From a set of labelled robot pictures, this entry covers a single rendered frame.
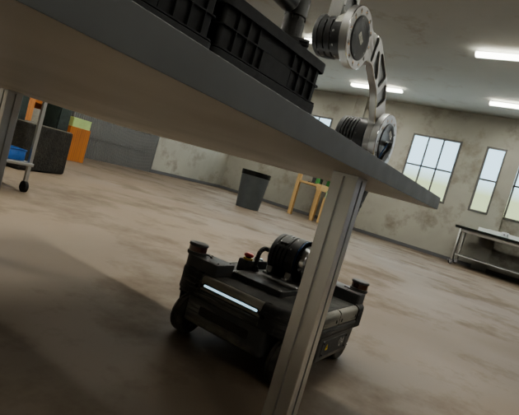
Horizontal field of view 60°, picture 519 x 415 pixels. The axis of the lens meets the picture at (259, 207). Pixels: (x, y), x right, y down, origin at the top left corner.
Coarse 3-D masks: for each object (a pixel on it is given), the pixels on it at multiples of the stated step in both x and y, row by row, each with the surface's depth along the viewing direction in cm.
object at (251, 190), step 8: (248, 176) 832; (256, 176) 827; (264, 176) 832; (240, 184) 849; (248, 184) 832; (256, 184) 830; (264, 184) 839; (240, 192) 844; (248, 192) 833; (256, 192) 834; (264, 192) 851; (240, 200) 841; (248, 200) 834; (256, 200) 838; (248, 208) 837; (256, 208) 845
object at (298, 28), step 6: (288, 12) 113; (288, 18) 112; (294, 18) 112; (300, 18) 112; (282, 24) 114; (288, 24) 112; (294, 24) 112; (300, 24) 113; (288, 30) 112; (294, 30) 112; (300, 30) 113; (294, 36) 112; (300, 36) 114; (300, 42) 112; (306, 42) 112; (306, 48) 116
